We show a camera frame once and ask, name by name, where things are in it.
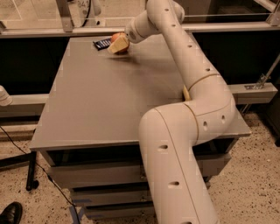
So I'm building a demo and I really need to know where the red apple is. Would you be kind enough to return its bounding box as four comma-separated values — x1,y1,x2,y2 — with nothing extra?
109,32,130,53

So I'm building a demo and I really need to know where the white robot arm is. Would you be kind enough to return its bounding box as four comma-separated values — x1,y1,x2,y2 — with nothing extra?
139,0,236,224

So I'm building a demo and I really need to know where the yellow sponge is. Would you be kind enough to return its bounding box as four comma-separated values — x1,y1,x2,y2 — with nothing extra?
183,86,191,101

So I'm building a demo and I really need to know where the grey drawer cabinet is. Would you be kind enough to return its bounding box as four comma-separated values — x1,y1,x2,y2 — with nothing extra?
29,32,252,221

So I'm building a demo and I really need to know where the top grey drawer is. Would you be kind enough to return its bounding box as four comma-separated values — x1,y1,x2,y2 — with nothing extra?
48,153,231,188

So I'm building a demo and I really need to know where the grey drawer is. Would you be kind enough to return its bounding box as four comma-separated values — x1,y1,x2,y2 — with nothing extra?
69,182,212,207
85,201,155,220
48,153,231,188

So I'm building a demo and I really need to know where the middle grey drawer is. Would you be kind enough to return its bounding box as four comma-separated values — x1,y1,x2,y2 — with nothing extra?
69,182,212,207

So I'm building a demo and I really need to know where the bottom grey drawer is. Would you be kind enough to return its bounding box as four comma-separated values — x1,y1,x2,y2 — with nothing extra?
85,201,155,220

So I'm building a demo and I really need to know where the grey metal railing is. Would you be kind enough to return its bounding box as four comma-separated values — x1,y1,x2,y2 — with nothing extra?
0,0,280,39

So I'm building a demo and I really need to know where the black stand leg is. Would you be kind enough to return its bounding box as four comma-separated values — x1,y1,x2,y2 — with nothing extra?
0,151,39,192

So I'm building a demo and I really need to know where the white object at left edge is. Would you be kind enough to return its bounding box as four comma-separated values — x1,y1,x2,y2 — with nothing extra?
0,85,12,107

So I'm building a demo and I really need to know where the black shoe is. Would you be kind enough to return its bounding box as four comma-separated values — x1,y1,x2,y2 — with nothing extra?
0,201,23,224

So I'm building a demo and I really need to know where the black cable on floor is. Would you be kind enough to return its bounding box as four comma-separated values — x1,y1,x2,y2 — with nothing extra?
0,125,81,224

